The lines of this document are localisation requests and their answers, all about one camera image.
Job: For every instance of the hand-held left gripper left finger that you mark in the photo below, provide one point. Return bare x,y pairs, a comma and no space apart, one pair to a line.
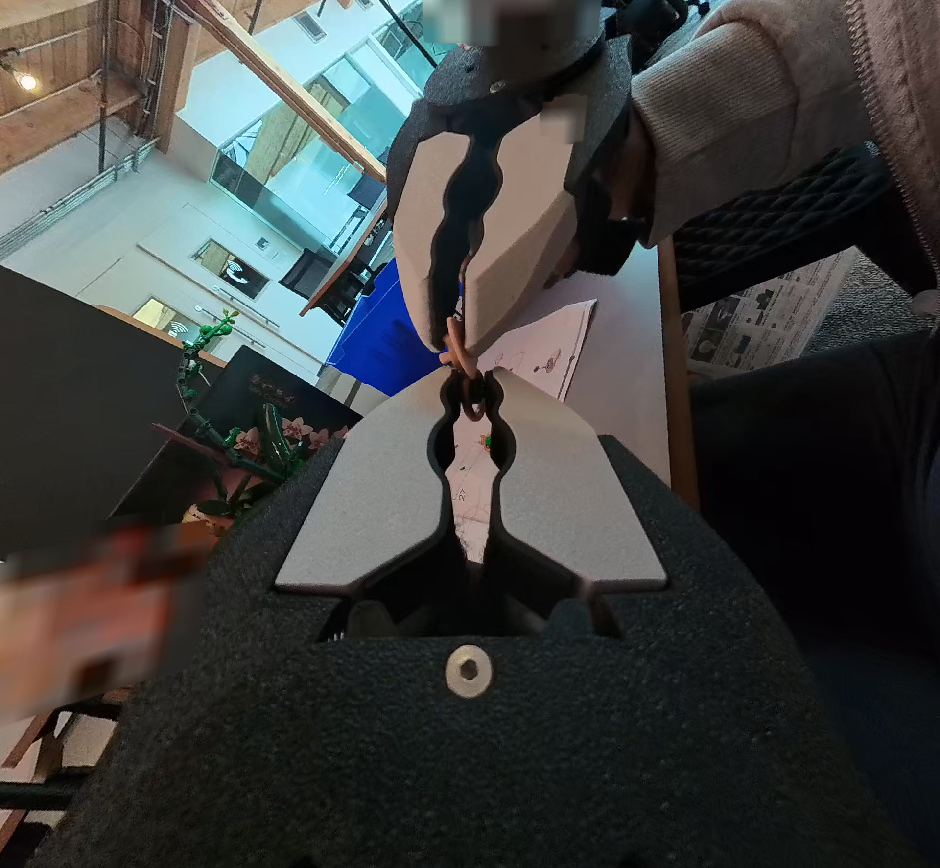
367,501

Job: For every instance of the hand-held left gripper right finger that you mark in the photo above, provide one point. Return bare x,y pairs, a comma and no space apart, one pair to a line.
573,508

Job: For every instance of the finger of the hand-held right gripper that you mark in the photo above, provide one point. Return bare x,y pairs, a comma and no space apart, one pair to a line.
418,222
521,236

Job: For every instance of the person's right forearm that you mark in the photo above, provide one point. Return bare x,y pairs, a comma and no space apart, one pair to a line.
734,89

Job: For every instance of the white desk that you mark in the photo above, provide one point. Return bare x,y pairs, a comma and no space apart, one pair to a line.
624,383

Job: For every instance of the person's right hand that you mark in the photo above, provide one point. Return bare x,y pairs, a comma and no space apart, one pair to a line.
631,178

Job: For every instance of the brick set instruction booklet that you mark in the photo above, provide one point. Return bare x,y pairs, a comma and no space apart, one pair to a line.
543,346

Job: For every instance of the blue plastic bin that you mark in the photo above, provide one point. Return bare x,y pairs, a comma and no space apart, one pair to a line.
374,346

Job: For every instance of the black brick set box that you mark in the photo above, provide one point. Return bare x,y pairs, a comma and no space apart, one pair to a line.
242,383

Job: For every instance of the black office chair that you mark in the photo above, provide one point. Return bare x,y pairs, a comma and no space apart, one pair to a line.
661,1

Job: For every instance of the brick plant model with pot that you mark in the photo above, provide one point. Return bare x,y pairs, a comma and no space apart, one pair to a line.
208,333

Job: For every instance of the black mesh chair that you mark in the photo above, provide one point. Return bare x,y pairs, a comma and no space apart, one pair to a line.
771,222

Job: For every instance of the newspaper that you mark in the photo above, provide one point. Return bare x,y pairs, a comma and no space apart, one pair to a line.
764,324

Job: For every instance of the black panel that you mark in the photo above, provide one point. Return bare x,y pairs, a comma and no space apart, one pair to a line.
73,405

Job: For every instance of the person's fuzzy zip jacket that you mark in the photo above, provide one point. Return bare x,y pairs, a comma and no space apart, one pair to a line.
903,75

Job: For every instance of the ceiling lamp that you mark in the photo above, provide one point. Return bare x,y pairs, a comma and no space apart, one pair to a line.
26,81

